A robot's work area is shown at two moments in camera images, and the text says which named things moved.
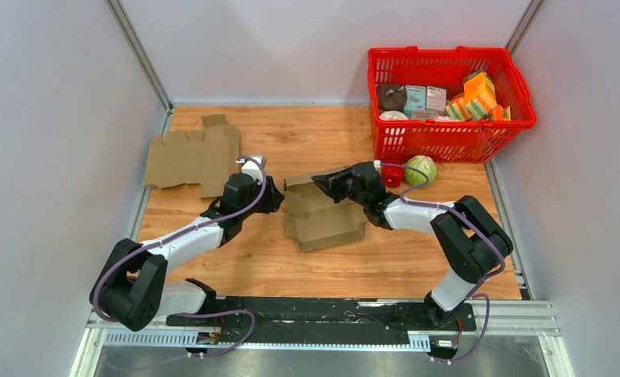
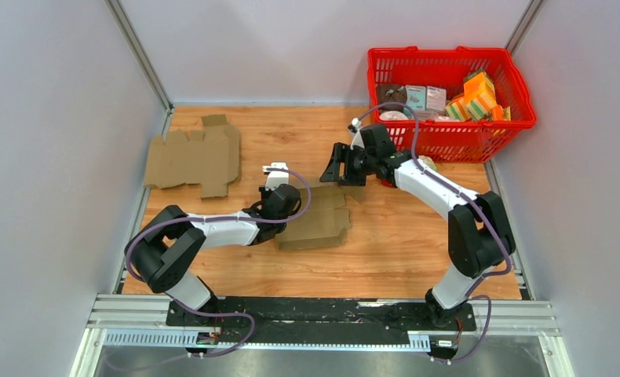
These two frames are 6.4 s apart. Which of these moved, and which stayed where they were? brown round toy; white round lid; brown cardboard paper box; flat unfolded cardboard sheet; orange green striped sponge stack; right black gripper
Moved: brown cardboard paper box; right black gripper
Stayed: orange green striped sponge stack; flat unfolded cardboard sheet; white round lid; brown round toy
